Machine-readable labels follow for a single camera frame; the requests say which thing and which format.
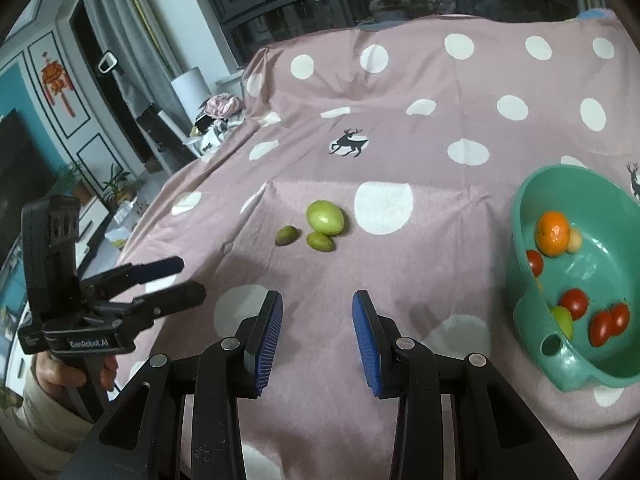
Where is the small dark green fruit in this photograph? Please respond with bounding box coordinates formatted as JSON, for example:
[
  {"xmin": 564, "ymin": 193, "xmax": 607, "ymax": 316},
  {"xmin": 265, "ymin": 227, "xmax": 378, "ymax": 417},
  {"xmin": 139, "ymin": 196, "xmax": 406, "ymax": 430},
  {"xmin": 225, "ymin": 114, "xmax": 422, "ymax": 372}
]
[{"xmin": 274, "ymin": 226, "xmax": 299, "ymax": 247}]

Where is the small beige fruit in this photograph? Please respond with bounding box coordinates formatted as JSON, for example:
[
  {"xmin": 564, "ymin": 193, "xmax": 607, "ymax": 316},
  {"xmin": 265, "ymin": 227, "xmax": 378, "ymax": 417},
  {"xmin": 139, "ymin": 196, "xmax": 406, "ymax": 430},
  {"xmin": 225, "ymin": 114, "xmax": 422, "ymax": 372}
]
[{"xmin": 550, "ymin": 306, "xmax": 574, "ymax": 340}]

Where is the small red tomato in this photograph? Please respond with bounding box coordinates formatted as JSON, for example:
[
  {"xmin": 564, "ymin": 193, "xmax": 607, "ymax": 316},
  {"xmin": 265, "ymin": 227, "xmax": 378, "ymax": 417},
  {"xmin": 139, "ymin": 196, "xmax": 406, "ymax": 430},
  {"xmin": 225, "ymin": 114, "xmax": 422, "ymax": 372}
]
[{"xmin": 558, "ymin": 288, "xmax": 590, "ymax": 321}]

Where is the large red tomato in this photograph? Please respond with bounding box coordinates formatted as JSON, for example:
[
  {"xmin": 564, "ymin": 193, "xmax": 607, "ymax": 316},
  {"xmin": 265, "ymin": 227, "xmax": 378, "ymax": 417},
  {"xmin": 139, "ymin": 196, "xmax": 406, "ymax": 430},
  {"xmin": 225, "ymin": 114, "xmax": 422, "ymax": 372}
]
[{"xmin": 589, "ymin": 310, "xmax": 613, "ymax": 348}]

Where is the red tomato with stem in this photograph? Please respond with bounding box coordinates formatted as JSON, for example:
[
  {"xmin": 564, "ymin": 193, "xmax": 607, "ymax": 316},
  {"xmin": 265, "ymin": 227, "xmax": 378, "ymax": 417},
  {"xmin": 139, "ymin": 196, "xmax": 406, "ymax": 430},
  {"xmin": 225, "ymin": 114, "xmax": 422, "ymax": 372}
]
[{"xmin": 610, "ymin": 302, "xmax": 630, "ymax": 336}]

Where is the left hand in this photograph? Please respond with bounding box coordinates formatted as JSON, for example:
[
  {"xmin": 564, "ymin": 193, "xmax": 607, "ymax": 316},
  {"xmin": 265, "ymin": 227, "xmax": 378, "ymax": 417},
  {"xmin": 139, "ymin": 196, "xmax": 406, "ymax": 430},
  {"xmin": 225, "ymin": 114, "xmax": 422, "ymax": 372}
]
[{"xmin": 35, "ymin": 352, "xmax": 118, "ymax": 404}]

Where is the potted plant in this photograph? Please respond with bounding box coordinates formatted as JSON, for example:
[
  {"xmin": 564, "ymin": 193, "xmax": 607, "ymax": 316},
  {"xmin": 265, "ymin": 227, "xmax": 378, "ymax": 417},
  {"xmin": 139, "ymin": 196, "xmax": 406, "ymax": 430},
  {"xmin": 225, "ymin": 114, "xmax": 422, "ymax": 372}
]
[{"xmin": 103, "ymin": 164, "xmax": 134, "ymax": 205}]

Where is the large green fruit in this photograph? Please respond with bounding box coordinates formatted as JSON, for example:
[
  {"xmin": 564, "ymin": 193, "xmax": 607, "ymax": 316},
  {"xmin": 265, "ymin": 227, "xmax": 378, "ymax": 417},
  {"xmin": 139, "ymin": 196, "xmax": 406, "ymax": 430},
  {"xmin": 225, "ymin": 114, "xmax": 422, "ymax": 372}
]
[{"xmin": 306, "ymin": 200, "xmax": 345, "ymax": 236}]

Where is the black television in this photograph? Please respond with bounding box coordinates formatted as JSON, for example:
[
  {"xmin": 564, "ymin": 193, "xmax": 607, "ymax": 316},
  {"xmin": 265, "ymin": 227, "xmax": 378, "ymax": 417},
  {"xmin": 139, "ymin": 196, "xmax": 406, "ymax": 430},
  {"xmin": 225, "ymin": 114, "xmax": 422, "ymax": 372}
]
[{"xmin": 0, "ymin": 110, "xmax": 54, "ymax": 263}]

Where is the pink polka dot cloth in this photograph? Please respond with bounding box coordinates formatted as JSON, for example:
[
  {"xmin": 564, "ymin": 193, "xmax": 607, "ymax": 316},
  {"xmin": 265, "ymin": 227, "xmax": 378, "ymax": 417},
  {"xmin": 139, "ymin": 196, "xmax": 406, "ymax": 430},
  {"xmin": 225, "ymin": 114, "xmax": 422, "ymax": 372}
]
[{"xmin": 118, "ymin": 17, "xmax": 639, "ymax": 479}]

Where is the pink crumpled cloth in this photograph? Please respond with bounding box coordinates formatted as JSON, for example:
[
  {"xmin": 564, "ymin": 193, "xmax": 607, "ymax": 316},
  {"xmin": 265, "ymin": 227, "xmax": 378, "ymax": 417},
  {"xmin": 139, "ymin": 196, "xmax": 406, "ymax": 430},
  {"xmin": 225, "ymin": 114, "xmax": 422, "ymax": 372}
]
[{"xmin": 203, "ymin": 92, "xmax": 244, "ymax": 119}]

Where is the white cylindrical lamp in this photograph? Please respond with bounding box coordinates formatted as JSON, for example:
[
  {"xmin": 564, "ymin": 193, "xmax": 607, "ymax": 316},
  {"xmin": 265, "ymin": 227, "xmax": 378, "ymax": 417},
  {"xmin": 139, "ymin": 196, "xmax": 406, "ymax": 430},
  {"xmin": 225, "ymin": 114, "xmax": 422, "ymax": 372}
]
[{"xmin": 171, "ymin": 67, "xmax": 212, "ymax": 122}]

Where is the orange tangerine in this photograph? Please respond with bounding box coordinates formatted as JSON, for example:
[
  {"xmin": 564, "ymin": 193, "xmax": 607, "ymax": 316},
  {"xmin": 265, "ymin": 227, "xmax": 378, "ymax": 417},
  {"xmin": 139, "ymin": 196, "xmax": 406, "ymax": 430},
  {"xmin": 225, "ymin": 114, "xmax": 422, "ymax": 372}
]
[{"xmin": 534, "ymin": 210, "xmax": 570, "ymax": 258}]

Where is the red chinese knot decoration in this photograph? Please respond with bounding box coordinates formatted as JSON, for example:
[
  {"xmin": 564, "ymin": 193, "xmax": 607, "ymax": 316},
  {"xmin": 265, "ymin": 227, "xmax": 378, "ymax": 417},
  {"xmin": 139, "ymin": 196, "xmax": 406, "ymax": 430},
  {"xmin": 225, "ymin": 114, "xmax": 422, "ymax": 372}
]
[{"xmin": 41, "ymin": 51, "xmax": 76, "ymax": 118}]

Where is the pale round fruit in basin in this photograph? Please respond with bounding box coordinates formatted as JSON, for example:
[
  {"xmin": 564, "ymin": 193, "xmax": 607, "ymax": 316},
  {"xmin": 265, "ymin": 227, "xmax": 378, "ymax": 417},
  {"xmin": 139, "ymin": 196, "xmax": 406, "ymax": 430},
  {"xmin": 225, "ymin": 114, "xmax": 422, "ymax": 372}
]
[{"xmin": 566, "ymin": 226, "xmax": 582, "ymax": 254}]

